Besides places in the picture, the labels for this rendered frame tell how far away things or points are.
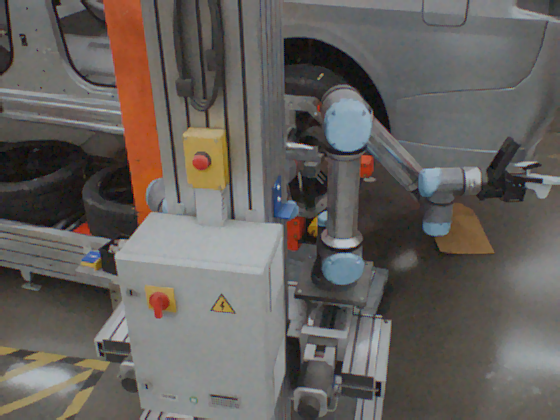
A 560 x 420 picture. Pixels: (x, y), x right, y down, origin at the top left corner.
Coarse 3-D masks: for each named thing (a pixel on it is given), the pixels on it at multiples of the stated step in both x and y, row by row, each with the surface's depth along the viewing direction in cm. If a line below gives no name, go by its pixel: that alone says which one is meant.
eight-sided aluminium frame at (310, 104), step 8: (288, 96) 260; (296, 96) 260; (288, 104) 257; (296, 104) 256; (304, 104) 254; (312, 104) 253; (312, 112) 255; (320, 120) 256; (320, 200) 275; (304, 208) 280; (320, 208) 276; (304, 216) 280; (312, 216) 279
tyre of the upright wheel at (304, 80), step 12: (288, 72) 269; (300, 72) 268; (312, 72) 269; (324, 72) 271; (288, 84) 262; (300, 84) 260; (312, 84) 259; (324, 84) 261; (336, 84) 266; (348, 84) 272; (312, 96) 261; (360, 180) 272
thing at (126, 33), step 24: (120, 0) 227; (120, 24) 232; (120, 48) 237; (144, 48) 233; (120, 72) 242; (144, 72) 238; (120, 96) 247; (144, 96) 243; (144, 120) 249; (144, 144) 254; (144, 168) 260; (144, 192) 266; (144, 216) 273
